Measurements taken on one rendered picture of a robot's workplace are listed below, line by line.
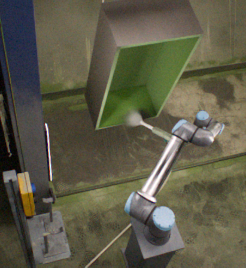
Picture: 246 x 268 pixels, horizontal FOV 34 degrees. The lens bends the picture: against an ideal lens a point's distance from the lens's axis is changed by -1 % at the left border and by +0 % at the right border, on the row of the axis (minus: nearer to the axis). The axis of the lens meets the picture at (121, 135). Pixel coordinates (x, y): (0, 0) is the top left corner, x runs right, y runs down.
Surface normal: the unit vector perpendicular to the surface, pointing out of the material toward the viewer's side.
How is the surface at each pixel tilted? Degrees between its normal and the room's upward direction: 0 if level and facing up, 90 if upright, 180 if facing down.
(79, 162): 0
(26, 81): 90
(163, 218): 5
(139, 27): 12
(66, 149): 0
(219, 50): 57
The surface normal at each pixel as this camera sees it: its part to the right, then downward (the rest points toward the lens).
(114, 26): 0.17, -0.41
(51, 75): 0.31, 0.35
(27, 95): 0.29, 0.80
